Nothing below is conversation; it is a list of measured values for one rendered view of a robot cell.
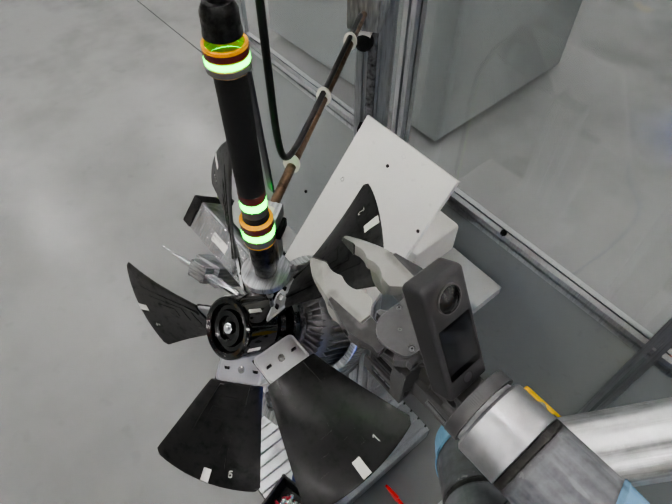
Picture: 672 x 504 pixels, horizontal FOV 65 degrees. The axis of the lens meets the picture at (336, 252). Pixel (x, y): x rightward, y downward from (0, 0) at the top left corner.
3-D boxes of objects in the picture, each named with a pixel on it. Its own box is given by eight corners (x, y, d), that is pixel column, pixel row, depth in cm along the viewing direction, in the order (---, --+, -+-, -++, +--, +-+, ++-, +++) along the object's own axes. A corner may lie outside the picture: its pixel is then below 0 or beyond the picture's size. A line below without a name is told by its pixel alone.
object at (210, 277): (259, 311, 114) (165, 250, 133) (261, 302, 113) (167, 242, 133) (251, 312, 112) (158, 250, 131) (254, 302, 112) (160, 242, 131)
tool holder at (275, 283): (256, 240, 81) (248, 196, 73) (301, 250, 80) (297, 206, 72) (234, 288, 76) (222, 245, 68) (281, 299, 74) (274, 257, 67)
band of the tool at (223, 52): (217, 53, 52) (211, 25, 50) (258, 60, 51) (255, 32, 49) (198, 79, 49) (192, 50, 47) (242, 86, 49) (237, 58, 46)
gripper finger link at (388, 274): (341, 265, 59) (387, 329, 54) (342, 231, 54) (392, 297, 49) (365, 254, 60) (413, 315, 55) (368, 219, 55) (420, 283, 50)
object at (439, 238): (414, 217, 163) (419, 191, 154) (453, 249, 155) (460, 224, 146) (373, 244, 156) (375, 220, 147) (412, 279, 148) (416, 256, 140)
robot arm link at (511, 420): (506, 467, 39) (573, 400, 42) (459, 420, 41) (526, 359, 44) (483, 493, 45) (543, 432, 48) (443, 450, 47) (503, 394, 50)
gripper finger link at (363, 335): (317, 315, 50) (391, 373, 46) (317, 307, 49) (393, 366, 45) (350, 284, 52) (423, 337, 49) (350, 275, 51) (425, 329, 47)
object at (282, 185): (360, 17, 104) (360, 10, 103) (367, 18, 104) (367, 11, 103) (264, 216, 73) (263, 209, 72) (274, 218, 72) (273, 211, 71)
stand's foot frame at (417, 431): (350, 353, 229) (351, 344, 223) (426, 436, 208) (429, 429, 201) (227, 446, 205) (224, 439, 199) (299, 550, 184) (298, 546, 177)
